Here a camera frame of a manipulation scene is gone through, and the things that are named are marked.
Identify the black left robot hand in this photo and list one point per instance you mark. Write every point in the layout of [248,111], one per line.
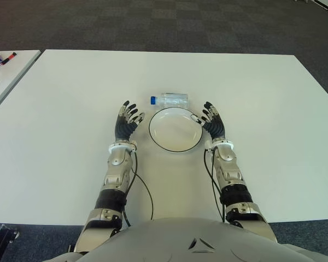
[124,129]

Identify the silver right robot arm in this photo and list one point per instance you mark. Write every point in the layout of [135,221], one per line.
[232,174]

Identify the white black-rimmed plate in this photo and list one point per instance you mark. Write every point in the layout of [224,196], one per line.
[176,131]

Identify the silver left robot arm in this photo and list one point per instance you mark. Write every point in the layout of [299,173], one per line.
[117,174]

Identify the clear blue-capped water bottle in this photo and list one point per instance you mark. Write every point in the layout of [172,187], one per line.
[172,101]

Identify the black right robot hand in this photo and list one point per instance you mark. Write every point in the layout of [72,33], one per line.
[216,128]

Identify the red black marker pen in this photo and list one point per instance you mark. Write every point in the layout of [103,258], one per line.
[8,58]

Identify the black metal frame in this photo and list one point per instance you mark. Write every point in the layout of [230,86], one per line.
[5,237]

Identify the grey robot torso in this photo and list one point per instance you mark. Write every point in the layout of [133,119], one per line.
[180,240]

